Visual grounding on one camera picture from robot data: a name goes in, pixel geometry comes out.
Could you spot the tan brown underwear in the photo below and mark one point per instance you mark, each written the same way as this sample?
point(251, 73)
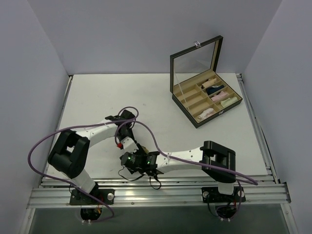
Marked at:
point(145, 150)

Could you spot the aluminium rail frame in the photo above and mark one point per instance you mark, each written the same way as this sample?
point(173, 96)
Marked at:
point(90, 98)

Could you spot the white underwear pink trim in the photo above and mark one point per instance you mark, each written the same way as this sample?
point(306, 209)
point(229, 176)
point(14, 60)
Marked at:
point(205, 114)

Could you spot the pink rolled underwear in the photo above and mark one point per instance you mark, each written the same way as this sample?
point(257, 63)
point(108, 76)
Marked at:
point(219, 96)

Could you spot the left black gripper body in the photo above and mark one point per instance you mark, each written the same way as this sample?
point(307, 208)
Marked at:
point(126, 131)

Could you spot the pale green rolled underwear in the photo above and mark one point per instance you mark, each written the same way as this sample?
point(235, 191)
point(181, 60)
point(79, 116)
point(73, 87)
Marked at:
point(228, 102)

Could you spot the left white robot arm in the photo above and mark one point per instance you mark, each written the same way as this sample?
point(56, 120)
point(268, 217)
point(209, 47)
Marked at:
point(69, 153)

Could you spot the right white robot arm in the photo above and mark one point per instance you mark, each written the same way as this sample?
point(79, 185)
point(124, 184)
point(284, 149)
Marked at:
point(215, 160)

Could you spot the beige rolled underwear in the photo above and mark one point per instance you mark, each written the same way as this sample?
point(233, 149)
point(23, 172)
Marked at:
point(208, 83)

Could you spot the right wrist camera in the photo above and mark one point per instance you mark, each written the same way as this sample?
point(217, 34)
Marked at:
point(128, 145)

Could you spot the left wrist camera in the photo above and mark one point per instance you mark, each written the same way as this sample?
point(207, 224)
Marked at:
point(127, 115)

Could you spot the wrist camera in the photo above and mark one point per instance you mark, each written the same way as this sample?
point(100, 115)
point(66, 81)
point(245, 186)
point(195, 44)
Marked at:
point(128, 145)
point(127, 115)

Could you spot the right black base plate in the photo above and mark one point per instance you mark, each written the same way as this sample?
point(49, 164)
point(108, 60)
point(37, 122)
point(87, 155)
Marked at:
point(212, 195)

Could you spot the navy rolled underwear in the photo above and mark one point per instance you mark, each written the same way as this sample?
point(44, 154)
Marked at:
point(213, 89)

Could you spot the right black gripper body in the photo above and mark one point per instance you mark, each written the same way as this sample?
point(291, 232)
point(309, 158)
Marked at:
point(133, 168)

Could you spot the black compartment storage box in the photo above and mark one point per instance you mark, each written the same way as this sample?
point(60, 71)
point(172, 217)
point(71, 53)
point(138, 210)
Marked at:
point(190, 68)

